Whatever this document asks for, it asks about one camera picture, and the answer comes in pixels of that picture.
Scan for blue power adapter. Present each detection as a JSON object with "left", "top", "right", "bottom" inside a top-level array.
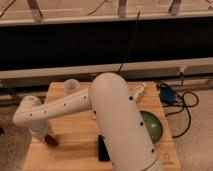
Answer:
[{"left": 160, "top": 87, "right": 176, "bottom": 104}]

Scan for white plastic bottle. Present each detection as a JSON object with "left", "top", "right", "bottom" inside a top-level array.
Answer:
[{"left": 130, "top": 83, "right": 146, "bottom": 101}]

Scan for green bowl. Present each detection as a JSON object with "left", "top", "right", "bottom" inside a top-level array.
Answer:
[{"left": 141, "top": 111, "right": 163, "bottom": 144}]

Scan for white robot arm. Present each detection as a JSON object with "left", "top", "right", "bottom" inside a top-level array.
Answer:
[{"left": 13, "top": 73, "right": 164, "bottom": 171}]

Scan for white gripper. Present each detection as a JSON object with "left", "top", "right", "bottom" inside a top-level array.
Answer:
[{"left": 29, "top": 120, "right": 52, "bottom": 141}]

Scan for black hanging cable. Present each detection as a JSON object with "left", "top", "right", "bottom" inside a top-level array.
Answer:
[{"left": 112, "top": 10, "right": 141, "bottom": 81}]

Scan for black smartphone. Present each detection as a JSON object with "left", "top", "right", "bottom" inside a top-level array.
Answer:
[{"left": 98, "top": 135, "right": 110, "bottom": 162}]

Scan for black floor cable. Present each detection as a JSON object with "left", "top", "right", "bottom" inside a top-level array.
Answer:
[{"left": 156, "top": 81, "right": 200, "bottom": 139}]

